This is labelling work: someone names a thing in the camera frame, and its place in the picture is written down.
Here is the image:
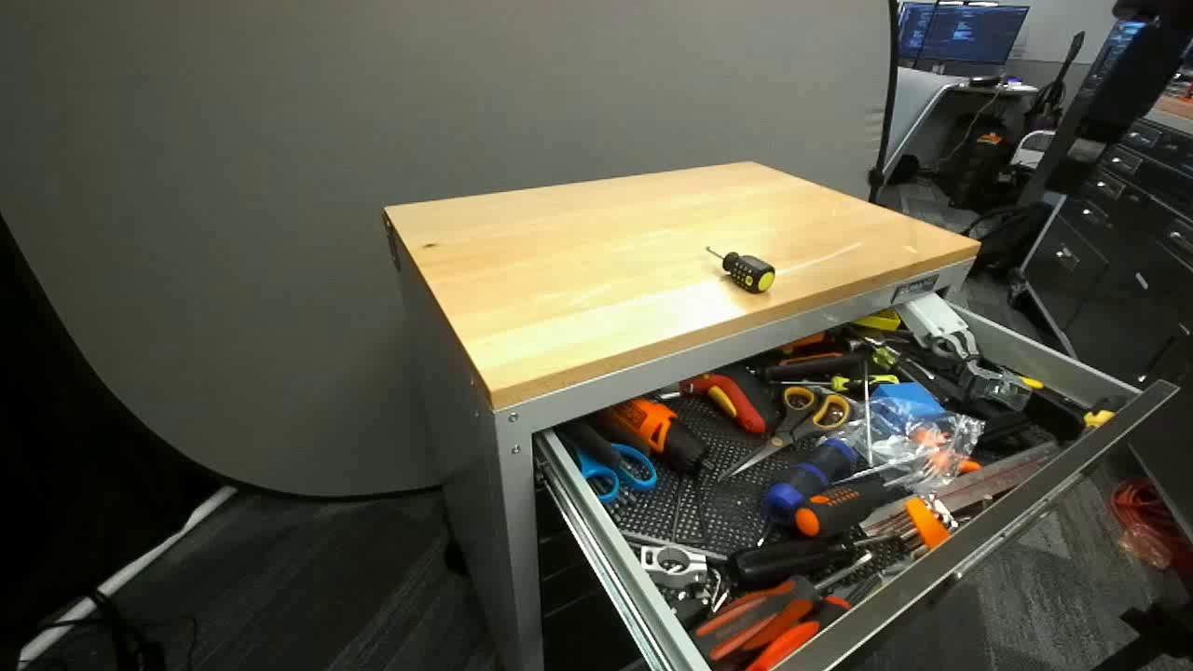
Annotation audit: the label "blue handled scissors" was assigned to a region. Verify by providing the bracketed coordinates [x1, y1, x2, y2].
[565, 435, 662, 509]

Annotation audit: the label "yellow black tool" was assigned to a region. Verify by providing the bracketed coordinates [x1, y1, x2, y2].
[993, 371, 1117, 439]

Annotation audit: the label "red handled pliers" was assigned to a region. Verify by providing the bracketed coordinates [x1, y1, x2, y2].
[683, 371, 777, 439]

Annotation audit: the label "clear bag orange parts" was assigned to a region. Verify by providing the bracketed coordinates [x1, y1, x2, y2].
[855, 406, 987, 485]

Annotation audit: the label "black tilted screen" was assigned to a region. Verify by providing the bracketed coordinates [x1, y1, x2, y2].
[1076, 0, 1193, 138]

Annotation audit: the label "orange coiled cable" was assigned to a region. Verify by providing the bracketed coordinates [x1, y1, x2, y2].
[1106, 473, 1193, 577]

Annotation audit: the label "white desk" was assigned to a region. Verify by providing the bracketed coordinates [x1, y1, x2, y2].
[882, 65, 1060, 192]

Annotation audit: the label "grey curved backdrop panel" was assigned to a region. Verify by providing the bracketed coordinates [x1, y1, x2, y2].
[0, 0, 902, 499]

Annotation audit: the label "blue small box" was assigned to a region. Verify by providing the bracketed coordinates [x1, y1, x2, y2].
[869, 382, 949, 433]

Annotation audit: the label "grey metal drawer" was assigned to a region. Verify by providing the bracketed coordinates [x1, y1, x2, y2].
[534, 291, 1181, 671]

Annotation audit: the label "blue handled screwdriver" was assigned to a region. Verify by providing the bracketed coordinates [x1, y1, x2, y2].
[760, 433, 876, 521]

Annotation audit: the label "black handled screwdriver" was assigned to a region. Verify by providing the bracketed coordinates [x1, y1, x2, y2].
[722, 535, 880, 592]

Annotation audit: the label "black long handle tool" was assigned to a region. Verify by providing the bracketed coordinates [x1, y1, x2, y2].
[760, 346, 876, 386]

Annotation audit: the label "black thin pole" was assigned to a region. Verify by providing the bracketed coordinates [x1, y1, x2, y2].
[864, 0, 905, 204]

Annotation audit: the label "black drawer liner mat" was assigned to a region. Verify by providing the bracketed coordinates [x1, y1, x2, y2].
[560, 399, 797, 558]

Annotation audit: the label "white floor cable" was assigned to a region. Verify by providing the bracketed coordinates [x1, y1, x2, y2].
[11, 480, 244, 668]

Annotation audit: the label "black tool chest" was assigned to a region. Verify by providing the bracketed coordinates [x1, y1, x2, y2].
[1007, 107, 1193, 391]

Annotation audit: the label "long metal blade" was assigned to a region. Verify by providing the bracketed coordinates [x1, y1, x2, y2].
[869, 439, 1062, 531]

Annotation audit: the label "orange handled pliers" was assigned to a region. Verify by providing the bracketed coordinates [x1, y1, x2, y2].
[690, 573, 856, 671]

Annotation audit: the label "yellow handled scissors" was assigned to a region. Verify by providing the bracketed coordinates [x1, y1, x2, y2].
[722, 382, 861, 485]

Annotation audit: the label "chrome wrench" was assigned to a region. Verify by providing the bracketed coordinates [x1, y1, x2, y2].
[624, 531, 734, 617]

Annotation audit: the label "grey metal cabinet wooden top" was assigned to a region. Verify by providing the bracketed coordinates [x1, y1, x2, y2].
[380, 157, 984, 671]

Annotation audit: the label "orange black screwdriver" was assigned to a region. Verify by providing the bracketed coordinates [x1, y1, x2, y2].
[790, 480, 913, 541]

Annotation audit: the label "blue lit monitor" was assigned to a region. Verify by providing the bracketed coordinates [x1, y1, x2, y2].
[895, 0, 1034, 74]

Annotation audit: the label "white plug adapter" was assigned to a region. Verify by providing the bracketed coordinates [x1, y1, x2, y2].
[897, 291, 980, 366]

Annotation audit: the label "black yellow stubby screwdriver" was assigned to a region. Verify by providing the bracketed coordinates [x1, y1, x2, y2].
[701, 242, 780, 298]

